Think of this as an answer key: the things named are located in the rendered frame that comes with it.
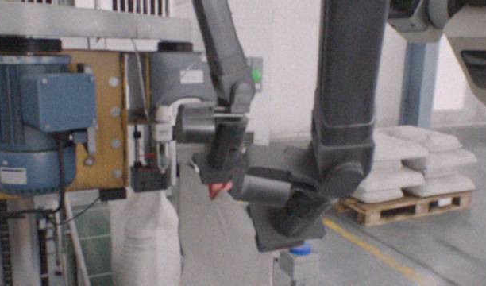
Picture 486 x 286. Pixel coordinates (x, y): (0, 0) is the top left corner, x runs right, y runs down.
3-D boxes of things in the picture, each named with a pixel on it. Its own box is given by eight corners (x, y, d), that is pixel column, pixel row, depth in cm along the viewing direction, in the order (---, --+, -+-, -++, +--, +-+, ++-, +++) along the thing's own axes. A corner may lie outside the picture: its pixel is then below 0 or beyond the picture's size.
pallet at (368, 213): (471, 207, 415) (473, 191, 413) (364, 227, 362) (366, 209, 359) (402, 182, 487) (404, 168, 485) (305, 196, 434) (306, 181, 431)
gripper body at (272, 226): (243, 206, 65) (262, 180, 59) (306, 199, 69) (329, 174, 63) (256, 251, 62) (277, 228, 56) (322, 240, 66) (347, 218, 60)
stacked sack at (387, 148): (432, 160, 378) (434, 142, 375) (366, 167, 351) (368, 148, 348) (395, 148, 416) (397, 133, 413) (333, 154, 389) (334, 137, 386)
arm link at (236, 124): (254, 121, 83) (244, 104, 87) (217, 121, 80) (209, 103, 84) (245, 152, 87) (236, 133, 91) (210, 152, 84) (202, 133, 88)
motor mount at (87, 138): (103, 156, 86) (100, 66, 83) (65, 158, 83) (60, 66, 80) (86, 129, 111) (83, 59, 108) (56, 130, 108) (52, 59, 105)
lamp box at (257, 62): (262, 93, 119) (264, 57, 118) (246, 93, 117) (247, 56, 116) (249, 90, 126) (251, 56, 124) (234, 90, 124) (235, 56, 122)
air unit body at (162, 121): (176, 173, 108) (176, 106, 105) (156, 175, 106) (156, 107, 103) (171, 168, 112) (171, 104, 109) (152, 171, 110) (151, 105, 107)
